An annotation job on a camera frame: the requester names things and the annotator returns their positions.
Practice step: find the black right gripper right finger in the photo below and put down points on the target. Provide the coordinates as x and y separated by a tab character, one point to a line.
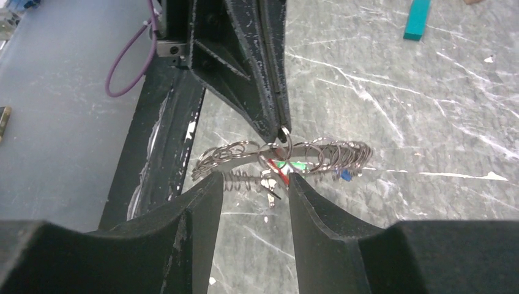
337	252

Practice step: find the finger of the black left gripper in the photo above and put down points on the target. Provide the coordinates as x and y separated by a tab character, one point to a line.
227	56
272	20

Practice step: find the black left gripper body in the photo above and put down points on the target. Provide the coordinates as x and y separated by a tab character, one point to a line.
174	31

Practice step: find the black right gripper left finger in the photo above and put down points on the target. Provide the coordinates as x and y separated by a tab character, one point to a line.
167	250

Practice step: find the green tag key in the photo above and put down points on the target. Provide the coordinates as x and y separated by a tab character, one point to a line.
291	167

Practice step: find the red tag key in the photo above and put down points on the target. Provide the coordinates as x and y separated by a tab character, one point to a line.
271	164

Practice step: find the blue tag key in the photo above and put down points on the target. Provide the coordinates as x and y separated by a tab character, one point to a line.
345	175

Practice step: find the teal block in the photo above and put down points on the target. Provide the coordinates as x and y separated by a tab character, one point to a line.
417	18

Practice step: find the tan wooden block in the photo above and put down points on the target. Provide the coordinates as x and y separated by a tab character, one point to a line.
470	2

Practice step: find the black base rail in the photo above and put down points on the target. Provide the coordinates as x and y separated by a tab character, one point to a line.
153	163

